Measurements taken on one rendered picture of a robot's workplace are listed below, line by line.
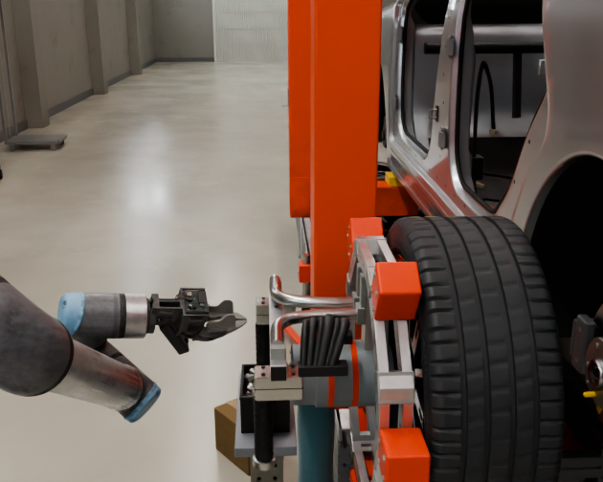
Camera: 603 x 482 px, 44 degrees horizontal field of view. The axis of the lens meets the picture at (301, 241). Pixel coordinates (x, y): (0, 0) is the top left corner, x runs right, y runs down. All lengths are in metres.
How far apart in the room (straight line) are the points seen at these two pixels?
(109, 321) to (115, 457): 1.50
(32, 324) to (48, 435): 2.12
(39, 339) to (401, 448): 0.62
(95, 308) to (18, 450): 1.65
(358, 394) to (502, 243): 0.42
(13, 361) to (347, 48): 1.13
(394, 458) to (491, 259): 0.41
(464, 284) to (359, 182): 0.60
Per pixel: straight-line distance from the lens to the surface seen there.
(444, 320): 1.31
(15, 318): 1.01
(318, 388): 1.53
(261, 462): 1.48
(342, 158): 1.85
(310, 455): 1.79
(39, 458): 3.01
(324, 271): 1.93
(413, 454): 1.29
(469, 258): 1.41
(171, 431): 3.03
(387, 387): 1.32
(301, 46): 3.74
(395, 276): 1.30
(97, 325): 1.48
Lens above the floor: 1.60
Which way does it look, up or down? 18 degrees down
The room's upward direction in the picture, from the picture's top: straight up
